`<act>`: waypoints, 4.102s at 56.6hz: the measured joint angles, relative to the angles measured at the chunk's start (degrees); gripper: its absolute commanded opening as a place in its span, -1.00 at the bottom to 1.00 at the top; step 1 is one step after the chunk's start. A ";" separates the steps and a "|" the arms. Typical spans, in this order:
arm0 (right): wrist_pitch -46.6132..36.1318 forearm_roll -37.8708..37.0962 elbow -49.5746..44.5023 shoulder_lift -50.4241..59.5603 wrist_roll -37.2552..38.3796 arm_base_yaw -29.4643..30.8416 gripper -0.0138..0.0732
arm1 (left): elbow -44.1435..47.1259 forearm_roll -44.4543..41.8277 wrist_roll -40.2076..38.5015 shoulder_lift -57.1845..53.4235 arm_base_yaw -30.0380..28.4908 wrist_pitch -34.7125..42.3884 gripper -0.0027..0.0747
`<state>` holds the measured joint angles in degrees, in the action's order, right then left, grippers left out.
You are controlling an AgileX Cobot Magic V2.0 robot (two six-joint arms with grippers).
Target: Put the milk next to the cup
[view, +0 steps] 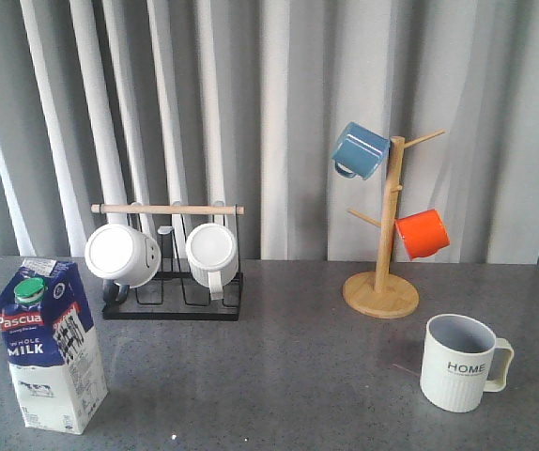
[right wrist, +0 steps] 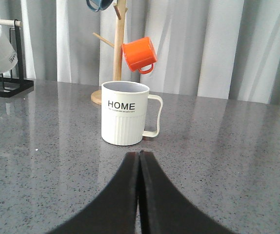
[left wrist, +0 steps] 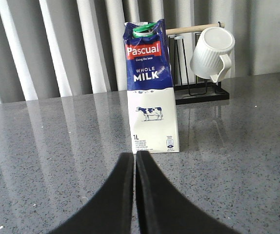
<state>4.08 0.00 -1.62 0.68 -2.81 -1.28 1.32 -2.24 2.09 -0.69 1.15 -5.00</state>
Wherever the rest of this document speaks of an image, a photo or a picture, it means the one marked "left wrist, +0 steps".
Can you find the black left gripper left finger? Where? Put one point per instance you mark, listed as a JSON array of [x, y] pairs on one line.
[[109, 211]]

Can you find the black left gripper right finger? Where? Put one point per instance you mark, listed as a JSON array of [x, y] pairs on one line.
[[162, 209]]

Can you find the blue white milk carton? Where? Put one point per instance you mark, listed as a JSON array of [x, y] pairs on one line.
[[150, 92]]

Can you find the white ribbed hanging mug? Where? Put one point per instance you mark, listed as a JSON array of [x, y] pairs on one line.
[[211, 57]]

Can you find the grey white curtain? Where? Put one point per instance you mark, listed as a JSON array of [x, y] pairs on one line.
[[60, 48]]

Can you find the black wire mug rack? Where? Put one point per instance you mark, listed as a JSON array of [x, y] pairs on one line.
[[188, 87]]

